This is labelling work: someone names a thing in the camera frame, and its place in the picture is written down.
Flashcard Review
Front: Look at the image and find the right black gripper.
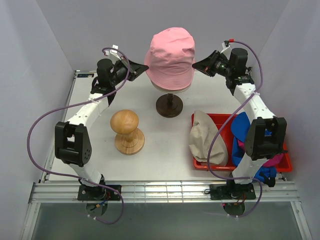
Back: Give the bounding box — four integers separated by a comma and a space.
192, 51, 233, 79

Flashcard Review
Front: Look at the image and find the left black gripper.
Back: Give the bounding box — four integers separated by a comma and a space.
109, 56, 148, 87

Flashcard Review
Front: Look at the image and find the pink bucket hat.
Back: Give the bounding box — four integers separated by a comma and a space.
144, 27, 195, 92

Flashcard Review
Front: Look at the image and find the beige bucket hat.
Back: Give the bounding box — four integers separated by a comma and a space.
188, 109, 228, 166

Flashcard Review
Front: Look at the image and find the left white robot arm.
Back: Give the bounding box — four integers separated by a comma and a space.
54, 58, 149, 200

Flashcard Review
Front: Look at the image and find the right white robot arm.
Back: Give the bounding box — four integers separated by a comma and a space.
192, 48, 287, 199

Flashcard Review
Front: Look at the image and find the cream mannequin head stand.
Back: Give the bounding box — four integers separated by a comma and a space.
152, 83, 191, 118

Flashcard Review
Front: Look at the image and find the red plastic tray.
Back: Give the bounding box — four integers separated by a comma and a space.
191, 113, 293, 171

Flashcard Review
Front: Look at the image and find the light wooden hat stand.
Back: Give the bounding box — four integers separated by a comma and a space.
110, 109, 145, 155

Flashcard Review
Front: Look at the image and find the blue and magenta hat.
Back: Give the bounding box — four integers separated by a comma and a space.
231, 112, 285, 188

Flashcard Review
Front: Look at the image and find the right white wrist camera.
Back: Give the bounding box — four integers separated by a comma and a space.
220, 38, 235, 60

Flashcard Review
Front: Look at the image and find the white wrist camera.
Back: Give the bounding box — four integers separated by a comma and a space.
220, 38, 235, 60
102, 44, 123, 63

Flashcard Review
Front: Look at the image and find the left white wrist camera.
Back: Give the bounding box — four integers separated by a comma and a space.
102, 44, 123, 63

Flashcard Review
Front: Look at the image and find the aluminium front rail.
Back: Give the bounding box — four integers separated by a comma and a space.
29, 180, 301, 204

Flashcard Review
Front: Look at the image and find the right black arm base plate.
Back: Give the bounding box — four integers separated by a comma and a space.
204, 183, 256, 200

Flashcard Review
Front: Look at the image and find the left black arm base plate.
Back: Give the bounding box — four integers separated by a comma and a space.
77, 184, 122, 201

